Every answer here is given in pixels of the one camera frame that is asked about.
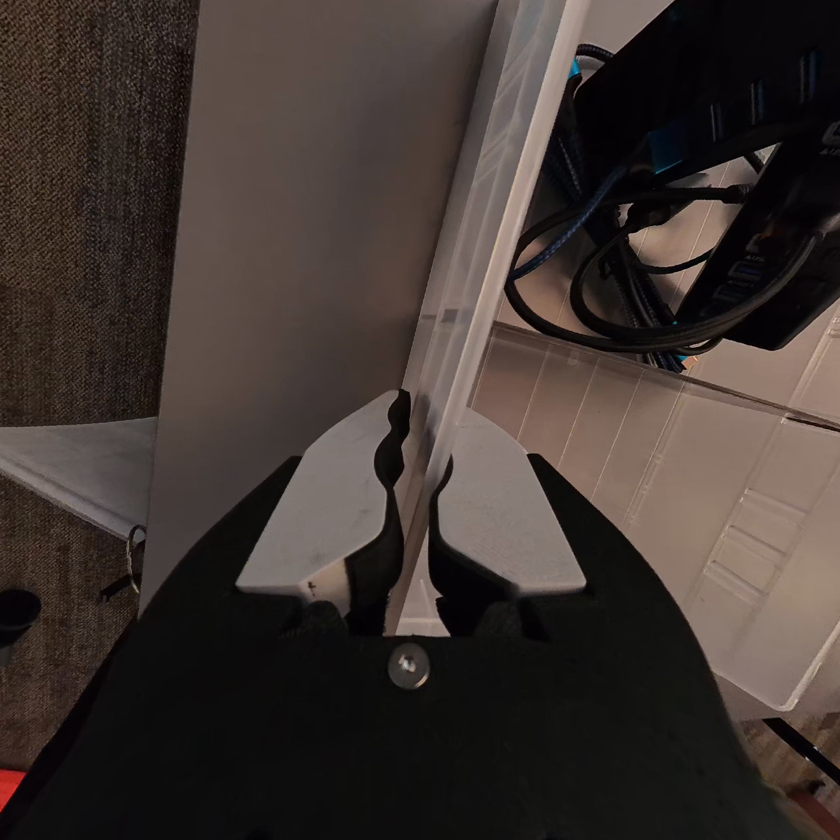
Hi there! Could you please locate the white flat panel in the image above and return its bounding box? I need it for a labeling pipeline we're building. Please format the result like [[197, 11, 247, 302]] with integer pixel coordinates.
[[0, 416, 158, 539]]

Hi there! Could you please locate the blue braided USB cable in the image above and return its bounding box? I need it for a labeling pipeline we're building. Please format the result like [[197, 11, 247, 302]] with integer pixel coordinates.
[[508, 56, 697, 375]]

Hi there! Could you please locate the clear plastic bin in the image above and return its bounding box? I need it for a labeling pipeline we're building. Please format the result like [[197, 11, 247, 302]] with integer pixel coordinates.
[[387, 0, 840, 713]]

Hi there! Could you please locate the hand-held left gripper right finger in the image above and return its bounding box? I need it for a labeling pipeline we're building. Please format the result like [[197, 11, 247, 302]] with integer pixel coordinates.
[[428, 416, 588, 635]]

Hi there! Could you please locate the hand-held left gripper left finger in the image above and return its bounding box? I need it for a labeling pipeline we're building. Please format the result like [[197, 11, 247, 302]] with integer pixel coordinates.
[[235, 389, 412, 635]]

